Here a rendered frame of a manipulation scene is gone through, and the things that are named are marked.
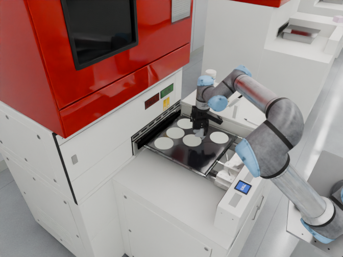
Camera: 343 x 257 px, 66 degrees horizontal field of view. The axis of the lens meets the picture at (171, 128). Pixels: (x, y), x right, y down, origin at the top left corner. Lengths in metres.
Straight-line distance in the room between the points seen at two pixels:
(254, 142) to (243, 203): 0.35
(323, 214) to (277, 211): 1.33
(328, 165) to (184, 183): 0.64
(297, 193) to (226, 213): 0.28
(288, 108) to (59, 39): 0.69
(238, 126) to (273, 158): 0.69
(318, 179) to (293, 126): 0.54
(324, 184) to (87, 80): 1.05
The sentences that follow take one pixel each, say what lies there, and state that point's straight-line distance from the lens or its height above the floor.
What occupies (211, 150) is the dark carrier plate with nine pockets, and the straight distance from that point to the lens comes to 1.37.
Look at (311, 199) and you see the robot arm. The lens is 1.01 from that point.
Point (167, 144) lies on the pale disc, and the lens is 1.38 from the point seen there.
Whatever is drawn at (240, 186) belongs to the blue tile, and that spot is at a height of 0.96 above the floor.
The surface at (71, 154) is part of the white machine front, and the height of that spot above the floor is 1.10.
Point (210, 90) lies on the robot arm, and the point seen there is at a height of 1.24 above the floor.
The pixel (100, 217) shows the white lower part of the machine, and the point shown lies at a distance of 1.47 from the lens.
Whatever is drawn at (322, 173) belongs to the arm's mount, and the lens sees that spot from 1.33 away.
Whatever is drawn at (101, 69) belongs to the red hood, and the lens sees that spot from 0.97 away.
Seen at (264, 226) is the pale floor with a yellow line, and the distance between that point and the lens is 2.26.
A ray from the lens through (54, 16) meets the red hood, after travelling 0.83.
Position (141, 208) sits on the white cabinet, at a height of 0.73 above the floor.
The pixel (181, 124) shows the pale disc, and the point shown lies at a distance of 1.52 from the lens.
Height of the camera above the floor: 1.81
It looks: 38 degrees down
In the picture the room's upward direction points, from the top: 1 degrees clockwise
